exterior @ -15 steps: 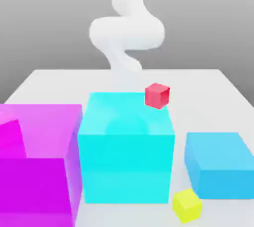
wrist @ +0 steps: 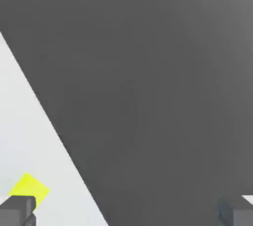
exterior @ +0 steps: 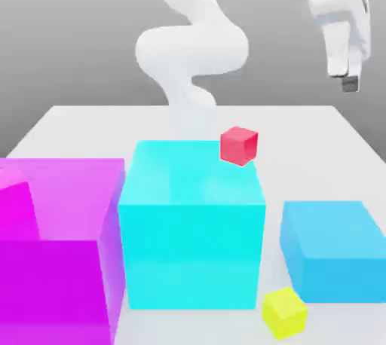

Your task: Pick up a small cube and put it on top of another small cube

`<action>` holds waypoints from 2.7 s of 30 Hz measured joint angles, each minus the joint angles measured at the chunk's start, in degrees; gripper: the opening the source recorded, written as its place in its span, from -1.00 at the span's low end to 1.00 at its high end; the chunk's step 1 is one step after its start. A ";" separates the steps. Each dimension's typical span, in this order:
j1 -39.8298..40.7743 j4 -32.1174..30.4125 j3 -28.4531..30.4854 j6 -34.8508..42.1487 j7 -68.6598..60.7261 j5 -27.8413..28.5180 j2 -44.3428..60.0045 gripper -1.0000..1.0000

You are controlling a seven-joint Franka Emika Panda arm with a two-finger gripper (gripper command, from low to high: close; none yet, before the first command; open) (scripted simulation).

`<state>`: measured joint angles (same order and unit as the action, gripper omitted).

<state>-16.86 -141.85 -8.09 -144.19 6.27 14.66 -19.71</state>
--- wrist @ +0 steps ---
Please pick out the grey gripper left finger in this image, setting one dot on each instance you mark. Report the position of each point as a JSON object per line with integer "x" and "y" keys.
{"x": 15, "y": 211}

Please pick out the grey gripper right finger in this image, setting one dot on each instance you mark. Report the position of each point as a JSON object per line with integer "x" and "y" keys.
{"x": 237, "y": 215}

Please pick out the small yellow cube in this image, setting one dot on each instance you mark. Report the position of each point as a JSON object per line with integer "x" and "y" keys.
{"x": 29, "y": 185}

